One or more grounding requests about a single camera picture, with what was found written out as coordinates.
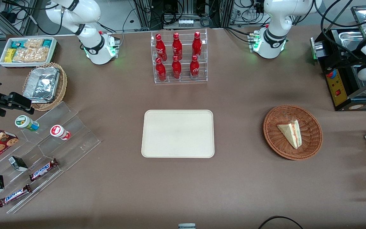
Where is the clear acrylic stepped display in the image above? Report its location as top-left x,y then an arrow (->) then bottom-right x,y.
0,101 -> 101,214

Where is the snickers chocolate bar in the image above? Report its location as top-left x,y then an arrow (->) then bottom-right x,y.
0,184 -> 32,208
29,158 -> 59,182

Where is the white snack bin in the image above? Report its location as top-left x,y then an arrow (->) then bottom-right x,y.
0,37 -> 58,68

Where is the beige plastic tray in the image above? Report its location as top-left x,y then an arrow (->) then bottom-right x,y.
141,110 -> 215,158

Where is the steel warmer pan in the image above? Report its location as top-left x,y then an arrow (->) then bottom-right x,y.
338,30 -> 366,61

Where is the red label yogurt cup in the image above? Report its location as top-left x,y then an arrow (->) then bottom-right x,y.
50,125 -> 71,141

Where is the small clear cracker bag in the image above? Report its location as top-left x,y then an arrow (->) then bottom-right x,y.
24,38 -> 44,50

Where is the light wicker basket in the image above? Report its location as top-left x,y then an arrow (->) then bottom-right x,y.
22,62 -> 68,112

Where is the triangular sandwich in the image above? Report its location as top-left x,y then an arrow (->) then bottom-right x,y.
277,120 -> 302,149

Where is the clear acrylic bottle rack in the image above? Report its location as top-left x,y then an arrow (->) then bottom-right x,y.
151,29 -> 208,84

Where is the brown wicker basket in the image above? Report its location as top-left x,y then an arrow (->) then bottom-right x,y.
263,105 -> 323,161

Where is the aluminium foil container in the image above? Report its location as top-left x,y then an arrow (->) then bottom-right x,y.
23,66 -> 60,104

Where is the red cola bottle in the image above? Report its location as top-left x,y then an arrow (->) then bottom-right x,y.
155,34 -> 167,61
192,31 -> 203,58
171,56 -> 182,80
172,32 -> 183,60
155,58 -> 167,82
189,55 -> 200,80

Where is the black cable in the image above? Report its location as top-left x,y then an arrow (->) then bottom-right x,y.
258,215 -> 304,229

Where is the black food warmer appliance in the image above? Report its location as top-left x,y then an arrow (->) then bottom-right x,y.
309,5 -> 366,112

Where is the large clear cracker bag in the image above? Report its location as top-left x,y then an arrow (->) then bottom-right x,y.
12,47 -> 50,63

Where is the green label yogurt cup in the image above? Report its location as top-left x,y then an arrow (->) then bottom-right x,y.
15,115 -> 40,132

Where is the yellow snack packet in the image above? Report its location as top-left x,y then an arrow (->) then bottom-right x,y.
4,48 -> 17,63

